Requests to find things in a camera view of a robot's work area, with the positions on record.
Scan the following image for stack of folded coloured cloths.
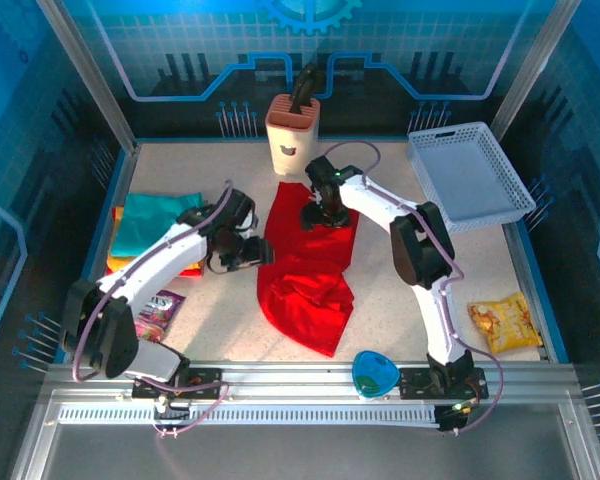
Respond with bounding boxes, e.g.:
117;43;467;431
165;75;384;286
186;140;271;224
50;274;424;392
105;207;204;279

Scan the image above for yellow chip bag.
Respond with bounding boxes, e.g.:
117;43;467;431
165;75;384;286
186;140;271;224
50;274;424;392
467;292;544;355

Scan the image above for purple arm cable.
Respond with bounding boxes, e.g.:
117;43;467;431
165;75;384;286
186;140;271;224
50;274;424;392
72;179;232;441
324;140;506;436

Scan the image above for aluminium front frame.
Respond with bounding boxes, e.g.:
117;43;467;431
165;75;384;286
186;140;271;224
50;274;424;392
9;360;600;480

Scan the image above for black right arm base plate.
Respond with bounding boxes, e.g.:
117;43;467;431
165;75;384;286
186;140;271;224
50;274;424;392
398;367;490;401

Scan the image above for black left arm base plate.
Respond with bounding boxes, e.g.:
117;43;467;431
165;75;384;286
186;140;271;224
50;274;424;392
131;367;224;401

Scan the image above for black-handled knife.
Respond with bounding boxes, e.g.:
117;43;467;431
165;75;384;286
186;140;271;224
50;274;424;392
290;69;312;114

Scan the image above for red t-shirt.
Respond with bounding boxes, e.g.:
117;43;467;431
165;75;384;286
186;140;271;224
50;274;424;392
256;180;362;358

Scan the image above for white perforated plastic basket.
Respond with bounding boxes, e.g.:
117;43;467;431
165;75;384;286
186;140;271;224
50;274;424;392
407;121;538;235

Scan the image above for blue plastic rounded container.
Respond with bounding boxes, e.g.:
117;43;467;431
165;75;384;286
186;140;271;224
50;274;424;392
351;349;400;403

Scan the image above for black knife handles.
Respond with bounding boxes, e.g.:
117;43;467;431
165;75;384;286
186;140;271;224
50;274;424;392
299;62;322;109

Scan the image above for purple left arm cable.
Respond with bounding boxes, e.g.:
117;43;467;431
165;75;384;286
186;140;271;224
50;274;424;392
72;179;232;441

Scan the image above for white knife block brown top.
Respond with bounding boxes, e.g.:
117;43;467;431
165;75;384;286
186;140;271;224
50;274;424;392
264;93;322;177

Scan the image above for folded teal t-shirt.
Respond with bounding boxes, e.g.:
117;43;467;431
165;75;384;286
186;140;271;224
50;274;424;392
110;192;205;260

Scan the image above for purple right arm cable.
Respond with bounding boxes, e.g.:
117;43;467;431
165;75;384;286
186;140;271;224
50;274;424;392
324;140;506;436

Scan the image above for folded yellow t-shirt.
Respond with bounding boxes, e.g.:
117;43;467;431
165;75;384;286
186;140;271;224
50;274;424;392
105;204;204;275

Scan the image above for aluminium corner post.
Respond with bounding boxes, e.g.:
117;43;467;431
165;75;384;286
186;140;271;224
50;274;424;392
34;0;142;151
489;0;584;141

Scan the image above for purple snack bag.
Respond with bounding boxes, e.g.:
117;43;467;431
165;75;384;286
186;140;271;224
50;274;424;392
133;288;187;344

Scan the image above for white slotted cable duct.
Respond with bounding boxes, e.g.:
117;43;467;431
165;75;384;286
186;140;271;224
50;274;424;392
57;403;441;427

